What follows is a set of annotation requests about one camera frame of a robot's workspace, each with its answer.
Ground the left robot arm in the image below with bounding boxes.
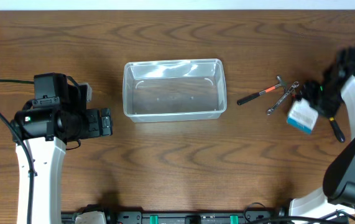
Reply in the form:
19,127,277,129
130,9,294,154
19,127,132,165
11,73,113,223

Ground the yellow black screwdriver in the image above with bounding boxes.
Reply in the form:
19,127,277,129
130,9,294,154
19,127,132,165
329,117,346,143

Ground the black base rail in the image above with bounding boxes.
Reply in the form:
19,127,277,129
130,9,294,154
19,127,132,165
61,205,283,224

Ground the silver ring spanner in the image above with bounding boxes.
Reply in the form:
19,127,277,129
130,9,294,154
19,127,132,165
266,82,300,115

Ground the clear plastic container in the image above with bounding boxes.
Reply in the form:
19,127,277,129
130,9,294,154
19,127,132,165
122,58,228,123

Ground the black handled claw hammer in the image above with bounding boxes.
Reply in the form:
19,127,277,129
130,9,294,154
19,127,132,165
237,75,287,106

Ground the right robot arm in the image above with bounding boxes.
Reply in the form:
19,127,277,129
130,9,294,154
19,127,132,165
285,47,355,223

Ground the white blue card package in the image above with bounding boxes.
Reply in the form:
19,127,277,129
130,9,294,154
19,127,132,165
287,99,318,134

